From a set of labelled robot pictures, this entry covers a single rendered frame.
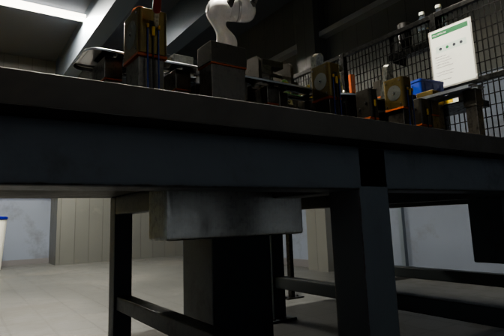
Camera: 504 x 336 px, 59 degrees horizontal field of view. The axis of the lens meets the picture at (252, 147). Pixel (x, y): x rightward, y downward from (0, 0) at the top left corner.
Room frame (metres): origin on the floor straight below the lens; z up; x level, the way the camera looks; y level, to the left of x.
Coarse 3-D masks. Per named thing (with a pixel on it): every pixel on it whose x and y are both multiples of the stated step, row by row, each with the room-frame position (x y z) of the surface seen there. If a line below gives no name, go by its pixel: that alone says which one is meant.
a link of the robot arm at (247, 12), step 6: (240, 0) 1.87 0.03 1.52; (246, 0) 1.85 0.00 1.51; (240, 6) 1.86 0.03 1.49; (246, 6) 1.87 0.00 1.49; (252, 6) 1.87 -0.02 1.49; (240, 12) 1.87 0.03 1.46; (246, 12) 1.88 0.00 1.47; (252, 12) 1.89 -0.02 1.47; (240, 18) 1.89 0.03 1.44; (246, 18) 1.90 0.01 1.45; (252, 18) 1.92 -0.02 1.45
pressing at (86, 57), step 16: (96, 48) 1.10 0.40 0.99; (80, 64) 1.24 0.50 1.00; (96, 64) 1.24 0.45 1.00; (176, 64) 1.26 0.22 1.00; (192, 80) 1.41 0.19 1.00; (256, 80) 1.44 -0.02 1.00; (272, 80) 1.43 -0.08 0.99; (288, 96) 1.64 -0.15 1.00; (304, 96) 1.65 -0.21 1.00; (352, 96) 1.68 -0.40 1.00
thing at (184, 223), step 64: (0, 128) 0.47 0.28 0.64; (64, 128) 0.51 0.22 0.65; (128, 128) 0.55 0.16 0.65; (192, 192) 0.89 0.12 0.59; (256, 192) 0.98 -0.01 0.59; (320, 192) 0.83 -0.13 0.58; (384, 192) 0.82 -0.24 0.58; (448, 192) 1.01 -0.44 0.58; (128, 256) 2.02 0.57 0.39; (384, 256) 0.81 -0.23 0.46; (128, 320) 2.03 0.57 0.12; (192, 320) 1.45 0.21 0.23; (384, 320) 0.81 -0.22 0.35
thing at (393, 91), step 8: (392, 80) 1.61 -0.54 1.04; (400, 80) 1.59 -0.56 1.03; (408, 80) 1.60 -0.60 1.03; (384, 88) 1.65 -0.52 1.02; (392, 88) 1.62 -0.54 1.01; (400, 88) 1.59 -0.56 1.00; (408, 88) 1.59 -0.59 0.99; (392, 96) 1.62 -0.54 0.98; (400, 96) 1.59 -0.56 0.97; (408, 96) 1.59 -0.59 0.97; (392, 104) 1.62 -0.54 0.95; (400, 104) 1.59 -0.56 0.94; (408, 104) 1.59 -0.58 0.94; (392, 112) 1.63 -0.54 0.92; (400, 112) 1.60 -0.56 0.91; (408, 112) 1.61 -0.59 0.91; (392, 120) 1.63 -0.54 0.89; (400, 120) 1.60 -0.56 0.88; (408, 120) 1.61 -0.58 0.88
